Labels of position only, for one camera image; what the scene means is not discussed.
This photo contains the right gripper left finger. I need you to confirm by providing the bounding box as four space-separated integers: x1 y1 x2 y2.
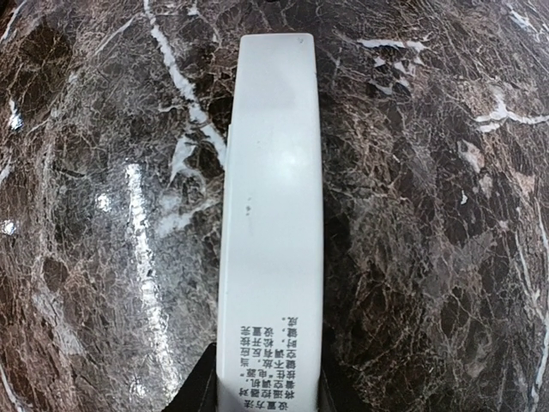
162 342 217 412

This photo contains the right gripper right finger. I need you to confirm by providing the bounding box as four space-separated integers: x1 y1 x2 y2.
319 326 355 412

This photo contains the white remote control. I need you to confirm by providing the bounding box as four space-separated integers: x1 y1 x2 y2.
216 33 323 411

